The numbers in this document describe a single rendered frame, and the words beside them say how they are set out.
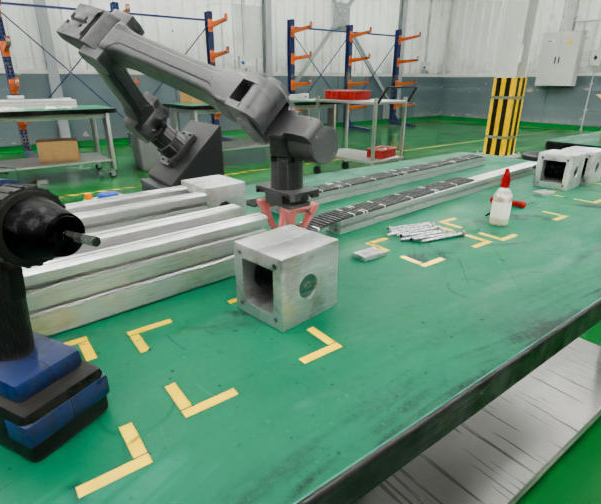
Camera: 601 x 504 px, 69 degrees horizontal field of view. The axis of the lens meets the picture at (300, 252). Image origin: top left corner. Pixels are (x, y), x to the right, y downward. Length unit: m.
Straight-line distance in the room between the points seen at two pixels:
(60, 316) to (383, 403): 0.38
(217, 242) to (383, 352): 0.29
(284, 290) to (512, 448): 0.90
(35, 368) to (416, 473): 0.91
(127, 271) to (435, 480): 0.84
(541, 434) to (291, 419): 1.01
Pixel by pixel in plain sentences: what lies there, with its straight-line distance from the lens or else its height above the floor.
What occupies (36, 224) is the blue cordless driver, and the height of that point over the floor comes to 0.98.
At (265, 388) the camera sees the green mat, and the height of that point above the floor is 0.78.
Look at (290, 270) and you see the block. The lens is 0.50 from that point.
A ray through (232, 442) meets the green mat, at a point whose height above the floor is 0.78.
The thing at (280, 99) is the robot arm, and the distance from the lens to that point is 0.71.
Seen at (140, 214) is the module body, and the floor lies 0.85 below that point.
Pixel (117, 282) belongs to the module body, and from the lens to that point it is 0.60.
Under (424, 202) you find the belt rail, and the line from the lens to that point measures 1.09.
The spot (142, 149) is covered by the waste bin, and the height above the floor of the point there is 0.27.
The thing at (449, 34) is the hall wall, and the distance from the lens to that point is 14.02.
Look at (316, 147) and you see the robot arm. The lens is 0.67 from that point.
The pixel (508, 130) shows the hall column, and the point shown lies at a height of 0.40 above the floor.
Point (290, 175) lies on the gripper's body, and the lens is 0.73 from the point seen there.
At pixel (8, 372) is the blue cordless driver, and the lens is 0.43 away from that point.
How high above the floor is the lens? 1.06
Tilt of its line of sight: 22 degrees down
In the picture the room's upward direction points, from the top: straight up
